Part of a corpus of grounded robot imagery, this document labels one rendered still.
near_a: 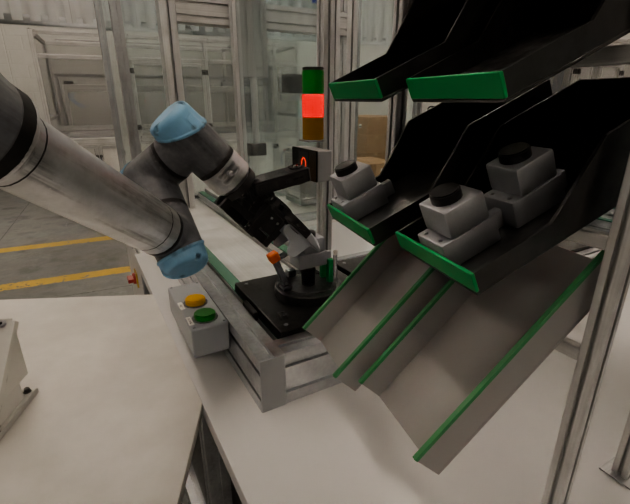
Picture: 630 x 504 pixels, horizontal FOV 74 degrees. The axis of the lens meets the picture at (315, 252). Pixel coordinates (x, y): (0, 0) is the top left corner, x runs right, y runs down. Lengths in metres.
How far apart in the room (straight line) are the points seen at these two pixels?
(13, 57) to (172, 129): 8.22
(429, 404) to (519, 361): 0.12
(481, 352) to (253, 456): 0.36
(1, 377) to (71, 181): 0.44
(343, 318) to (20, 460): 0.51
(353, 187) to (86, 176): 0.30
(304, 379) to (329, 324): 0.13
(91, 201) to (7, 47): 8.41
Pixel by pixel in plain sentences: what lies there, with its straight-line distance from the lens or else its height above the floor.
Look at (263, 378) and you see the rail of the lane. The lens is 0.71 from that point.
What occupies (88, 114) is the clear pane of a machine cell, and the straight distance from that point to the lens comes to 5.98.
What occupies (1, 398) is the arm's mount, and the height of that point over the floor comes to 0.92.
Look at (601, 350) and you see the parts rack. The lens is 0.50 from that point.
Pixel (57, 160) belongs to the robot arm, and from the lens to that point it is 0.46.
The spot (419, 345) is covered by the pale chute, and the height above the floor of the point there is 1.05.
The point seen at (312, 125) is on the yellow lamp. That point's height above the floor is 1.29.
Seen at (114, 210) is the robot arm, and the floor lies 1.23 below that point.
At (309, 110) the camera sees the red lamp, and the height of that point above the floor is 1.33.
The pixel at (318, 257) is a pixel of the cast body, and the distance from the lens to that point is 0.84.
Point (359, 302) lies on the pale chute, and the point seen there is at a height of 1.05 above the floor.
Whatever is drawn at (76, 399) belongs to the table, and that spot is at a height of 0.86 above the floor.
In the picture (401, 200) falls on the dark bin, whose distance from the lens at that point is 0.57.
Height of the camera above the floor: 1.35
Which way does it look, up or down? 20 degrees down
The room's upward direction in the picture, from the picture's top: straight up
